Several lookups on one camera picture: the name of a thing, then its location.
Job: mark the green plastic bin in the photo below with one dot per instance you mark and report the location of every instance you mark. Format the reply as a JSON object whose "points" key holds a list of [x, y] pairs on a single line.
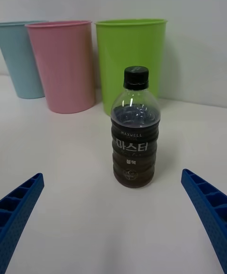
{"points": [[127, 46]]}

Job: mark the dark drink bottle black cap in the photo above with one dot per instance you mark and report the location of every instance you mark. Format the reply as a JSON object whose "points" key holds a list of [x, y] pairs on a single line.
{"points": [[134, 146]]}

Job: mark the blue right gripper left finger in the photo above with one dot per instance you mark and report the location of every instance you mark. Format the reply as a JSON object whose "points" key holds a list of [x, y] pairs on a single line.
{"points": [[21, 207]]}

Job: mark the pink plastic bin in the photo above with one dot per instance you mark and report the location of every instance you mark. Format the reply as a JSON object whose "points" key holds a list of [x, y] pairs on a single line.
{"points": [[63, 65]]}

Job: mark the pale blue plastic bin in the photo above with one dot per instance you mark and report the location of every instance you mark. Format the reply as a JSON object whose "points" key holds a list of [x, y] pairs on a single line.
{"points": [[21, 61]]}

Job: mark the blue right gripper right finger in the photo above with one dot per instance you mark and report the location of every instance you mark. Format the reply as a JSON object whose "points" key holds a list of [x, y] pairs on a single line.
{"points": [[208, 203]]}

